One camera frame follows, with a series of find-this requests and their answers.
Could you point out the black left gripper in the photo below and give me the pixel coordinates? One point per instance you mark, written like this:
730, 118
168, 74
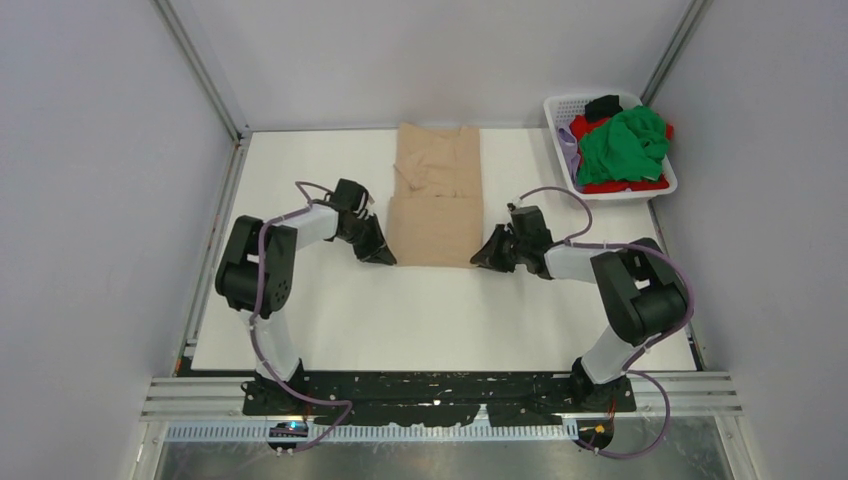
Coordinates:
376, 251

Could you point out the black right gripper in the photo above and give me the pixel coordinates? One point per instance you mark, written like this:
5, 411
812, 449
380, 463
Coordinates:
490, 256

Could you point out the beige t shirt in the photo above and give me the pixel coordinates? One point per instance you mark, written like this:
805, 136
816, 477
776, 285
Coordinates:
435, 215

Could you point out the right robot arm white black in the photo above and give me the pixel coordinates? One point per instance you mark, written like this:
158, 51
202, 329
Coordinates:
643, 295

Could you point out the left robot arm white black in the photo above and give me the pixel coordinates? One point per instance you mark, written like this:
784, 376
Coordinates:
255, 274

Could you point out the lavender garment in basket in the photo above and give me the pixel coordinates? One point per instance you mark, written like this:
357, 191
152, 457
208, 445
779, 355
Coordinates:
570, 149

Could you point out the red t shirt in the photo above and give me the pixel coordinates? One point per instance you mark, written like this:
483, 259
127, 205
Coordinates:
579, 126

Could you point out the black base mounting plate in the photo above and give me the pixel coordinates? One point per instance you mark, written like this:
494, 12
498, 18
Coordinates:
434, 399

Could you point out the green t shirt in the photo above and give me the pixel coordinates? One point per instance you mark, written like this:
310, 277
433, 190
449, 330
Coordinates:
629, 146

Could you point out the black garment in basket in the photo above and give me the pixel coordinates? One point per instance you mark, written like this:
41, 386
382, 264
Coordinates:
602, 108

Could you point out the white slotted cable duct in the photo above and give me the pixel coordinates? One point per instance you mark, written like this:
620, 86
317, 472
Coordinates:
301, 432

